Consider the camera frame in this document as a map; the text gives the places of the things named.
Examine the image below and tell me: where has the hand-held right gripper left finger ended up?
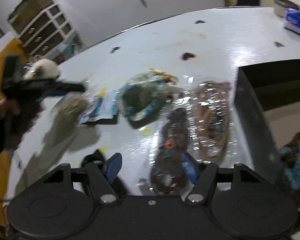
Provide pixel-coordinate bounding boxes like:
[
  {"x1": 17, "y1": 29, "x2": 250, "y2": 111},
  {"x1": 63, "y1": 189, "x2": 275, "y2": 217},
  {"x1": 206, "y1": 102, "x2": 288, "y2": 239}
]
[{"x1": 44, "y1": 152, "x2": 123, "y2": 205}]

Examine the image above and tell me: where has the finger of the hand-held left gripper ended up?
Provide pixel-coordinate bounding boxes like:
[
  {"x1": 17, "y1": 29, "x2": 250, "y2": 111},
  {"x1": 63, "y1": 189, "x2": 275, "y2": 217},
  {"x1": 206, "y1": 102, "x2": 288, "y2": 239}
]
[{"x1": 50, "y1": 79, "x2": 86, "y2": 97}]

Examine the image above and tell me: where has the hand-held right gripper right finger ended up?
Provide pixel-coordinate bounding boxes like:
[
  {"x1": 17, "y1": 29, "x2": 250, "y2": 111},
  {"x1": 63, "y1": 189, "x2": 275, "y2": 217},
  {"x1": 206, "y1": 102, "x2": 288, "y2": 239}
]
[{"x1": 182, "y1": 153, "x2": 262, "y2": 205}]

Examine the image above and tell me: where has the greenish fuzzy packet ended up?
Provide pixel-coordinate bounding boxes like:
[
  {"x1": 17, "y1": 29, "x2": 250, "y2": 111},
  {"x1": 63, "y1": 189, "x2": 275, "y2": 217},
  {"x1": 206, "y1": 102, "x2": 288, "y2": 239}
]
[{"x1": 51, "y1": 94, "x2": 88, "y2": 130}]

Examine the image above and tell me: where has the light brown bagged plush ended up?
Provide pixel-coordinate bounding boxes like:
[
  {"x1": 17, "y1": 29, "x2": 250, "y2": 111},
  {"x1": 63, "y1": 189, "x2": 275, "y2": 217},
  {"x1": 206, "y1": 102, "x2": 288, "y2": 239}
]
[{"x1": 191, "y1": 80, "x2": 233, "y2": 159}]

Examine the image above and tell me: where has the black storage bin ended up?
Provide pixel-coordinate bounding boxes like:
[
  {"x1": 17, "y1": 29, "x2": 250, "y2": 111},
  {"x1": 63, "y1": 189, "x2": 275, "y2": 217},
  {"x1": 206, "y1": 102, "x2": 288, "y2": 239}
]
[{"x1": 234, "y1": 59, "x2": 300, "y2": 212}]

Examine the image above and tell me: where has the person's left hand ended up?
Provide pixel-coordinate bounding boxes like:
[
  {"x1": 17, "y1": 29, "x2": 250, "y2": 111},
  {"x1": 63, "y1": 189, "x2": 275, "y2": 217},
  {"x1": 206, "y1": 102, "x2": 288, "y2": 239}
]
[{"x1": 0, "y1": 98, "x2": 22, "y2": 119}]

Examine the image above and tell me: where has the dark brown bagged plush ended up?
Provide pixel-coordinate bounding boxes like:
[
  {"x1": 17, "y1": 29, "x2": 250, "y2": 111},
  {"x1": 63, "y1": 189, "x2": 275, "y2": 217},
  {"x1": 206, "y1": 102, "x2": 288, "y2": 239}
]
[{"x1": 150, "y1": 108, "x2": 194, "y2": 196}]

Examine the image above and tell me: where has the white plush toy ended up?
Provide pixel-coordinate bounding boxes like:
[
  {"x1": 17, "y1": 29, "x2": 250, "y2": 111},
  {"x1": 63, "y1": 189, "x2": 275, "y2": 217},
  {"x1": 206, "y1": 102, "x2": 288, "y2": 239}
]
[{"x1": 24, "y1": 58, "x2": 61, "y2": 81}]

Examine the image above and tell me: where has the blue and white packet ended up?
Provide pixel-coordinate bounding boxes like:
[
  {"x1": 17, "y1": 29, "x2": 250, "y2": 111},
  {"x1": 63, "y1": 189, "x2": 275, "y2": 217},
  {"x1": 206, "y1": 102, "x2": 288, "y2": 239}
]
[{"x1": 79, "y1": 89, "x2": 120, "y2": 124}]

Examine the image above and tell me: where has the orange wooden board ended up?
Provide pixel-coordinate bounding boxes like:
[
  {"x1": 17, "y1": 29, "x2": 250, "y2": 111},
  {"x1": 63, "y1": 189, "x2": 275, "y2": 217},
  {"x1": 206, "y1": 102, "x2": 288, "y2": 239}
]
[{"x1": 0, "y1": 37, "x2": 32, "y2": 98}]

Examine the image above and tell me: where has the grey plush in plastic bag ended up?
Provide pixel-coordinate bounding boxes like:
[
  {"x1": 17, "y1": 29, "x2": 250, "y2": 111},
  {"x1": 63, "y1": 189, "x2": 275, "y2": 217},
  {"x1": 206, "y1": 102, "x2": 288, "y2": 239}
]
[{"x1": 119, "y1": 72, "x2": 184, "y2": 128}]

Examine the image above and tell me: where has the tan plush toy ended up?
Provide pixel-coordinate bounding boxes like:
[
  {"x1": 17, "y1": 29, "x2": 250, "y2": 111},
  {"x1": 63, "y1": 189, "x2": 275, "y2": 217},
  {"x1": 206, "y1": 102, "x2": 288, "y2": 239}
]
[{"x1": 149, "y1": 68, "x2": 180, "y2": 84}]

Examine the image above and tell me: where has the blue and brown plush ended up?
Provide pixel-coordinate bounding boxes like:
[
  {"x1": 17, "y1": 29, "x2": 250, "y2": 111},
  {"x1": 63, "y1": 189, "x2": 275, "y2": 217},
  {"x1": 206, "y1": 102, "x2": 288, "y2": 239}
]
[{"x1": 279, "y1": 130, "x2": 300, "y2": 192}]

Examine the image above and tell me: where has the blue tissue pack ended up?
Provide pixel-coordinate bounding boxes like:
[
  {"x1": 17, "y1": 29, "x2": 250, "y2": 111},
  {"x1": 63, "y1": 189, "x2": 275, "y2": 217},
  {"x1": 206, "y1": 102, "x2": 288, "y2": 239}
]
[{"x1": 283, "y1": 7, "x2": 300, "y2": 40}]

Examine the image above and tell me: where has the metal can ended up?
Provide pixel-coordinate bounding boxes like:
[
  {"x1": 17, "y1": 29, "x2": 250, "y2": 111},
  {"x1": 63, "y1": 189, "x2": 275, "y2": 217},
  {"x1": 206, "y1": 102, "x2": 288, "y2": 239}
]
[{"x1": 273, "y1": 0, "x2": 300, "y2": 18}]

